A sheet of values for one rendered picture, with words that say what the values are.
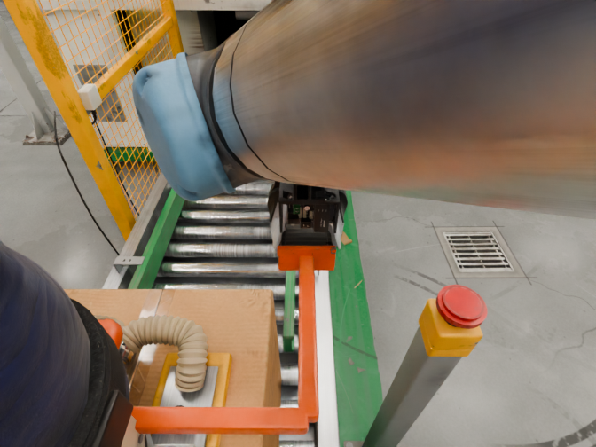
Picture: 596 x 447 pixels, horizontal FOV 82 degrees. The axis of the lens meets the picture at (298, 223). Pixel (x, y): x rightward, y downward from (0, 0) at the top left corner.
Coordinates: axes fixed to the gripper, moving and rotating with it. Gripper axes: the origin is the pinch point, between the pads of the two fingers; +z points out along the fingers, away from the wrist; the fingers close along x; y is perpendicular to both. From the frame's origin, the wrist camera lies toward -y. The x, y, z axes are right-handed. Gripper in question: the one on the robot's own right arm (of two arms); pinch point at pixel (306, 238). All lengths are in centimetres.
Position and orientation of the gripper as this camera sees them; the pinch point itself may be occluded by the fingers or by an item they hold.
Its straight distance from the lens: 54.3
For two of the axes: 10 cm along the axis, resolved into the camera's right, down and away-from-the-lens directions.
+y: -0.1, 7.0, -7.1
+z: 0.0, 7.1, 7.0
